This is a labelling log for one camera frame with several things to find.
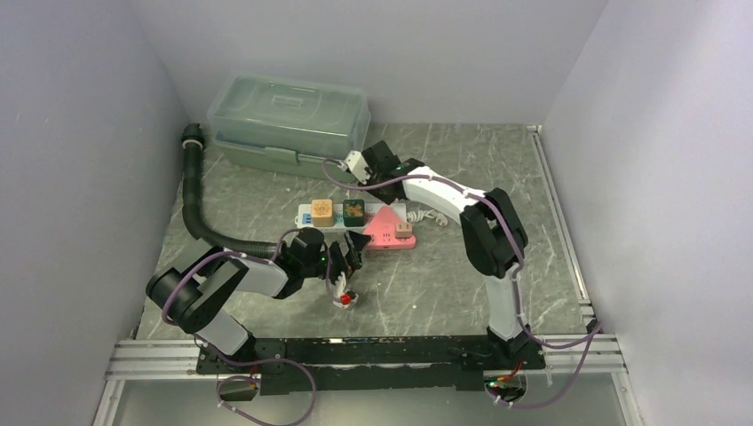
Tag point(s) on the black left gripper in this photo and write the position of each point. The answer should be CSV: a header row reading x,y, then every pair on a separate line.
x,y
344,265

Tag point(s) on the pink triangular power strip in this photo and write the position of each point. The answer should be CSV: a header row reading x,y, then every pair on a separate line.
x,y
381,229

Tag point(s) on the dark green cube adapter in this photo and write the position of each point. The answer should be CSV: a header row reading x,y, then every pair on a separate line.
x,y
353,213

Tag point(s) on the tan cube plug adapter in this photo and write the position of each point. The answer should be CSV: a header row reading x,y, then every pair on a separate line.
x,y
322,213

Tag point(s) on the small pink cube adapter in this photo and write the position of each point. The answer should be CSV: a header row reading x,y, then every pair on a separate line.
x,y
403,230

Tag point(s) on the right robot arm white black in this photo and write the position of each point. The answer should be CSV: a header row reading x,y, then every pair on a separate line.
x,y
493,235

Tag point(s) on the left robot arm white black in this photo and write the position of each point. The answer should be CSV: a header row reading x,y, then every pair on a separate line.
x,y
193,290

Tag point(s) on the translucent green plastic box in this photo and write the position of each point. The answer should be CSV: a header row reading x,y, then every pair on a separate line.
x,y
286,125

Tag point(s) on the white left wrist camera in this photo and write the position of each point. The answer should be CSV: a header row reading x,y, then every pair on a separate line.
x,y
341,294

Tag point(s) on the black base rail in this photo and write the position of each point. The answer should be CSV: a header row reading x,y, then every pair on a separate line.
x,y
377,363

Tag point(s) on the aluminium frame rail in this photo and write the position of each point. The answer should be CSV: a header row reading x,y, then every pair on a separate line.
x,y
592,353

